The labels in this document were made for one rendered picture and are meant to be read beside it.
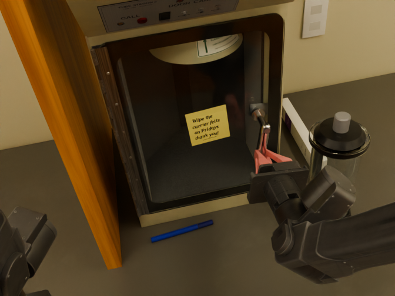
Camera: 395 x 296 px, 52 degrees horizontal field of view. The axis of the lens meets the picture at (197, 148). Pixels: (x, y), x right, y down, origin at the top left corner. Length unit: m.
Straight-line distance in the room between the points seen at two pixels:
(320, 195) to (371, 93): 0.77
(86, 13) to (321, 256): 0.42
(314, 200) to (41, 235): 0.37
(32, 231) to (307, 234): 0.34
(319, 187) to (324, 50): 0.77
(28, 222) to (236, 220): 0.53
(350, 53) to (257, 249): 0.74
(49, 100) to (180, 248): 0.44
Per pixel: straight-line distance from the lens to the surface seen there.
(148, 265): 0.88
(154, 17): 0.60
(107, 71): 0.68
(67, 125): 0.64
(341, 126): 0.77
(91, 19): 0.58
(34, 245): 0.52
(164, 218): 0.93
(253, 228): 0.92
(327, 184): 0.61
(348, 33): 1.34
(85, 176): 0.70
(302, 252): 0.56
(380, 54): 1.44
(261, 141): 0.76
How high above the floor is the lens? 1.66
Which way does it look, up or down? 41 degrees down
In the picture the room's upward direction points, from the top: 7 degrees counter-clockwise
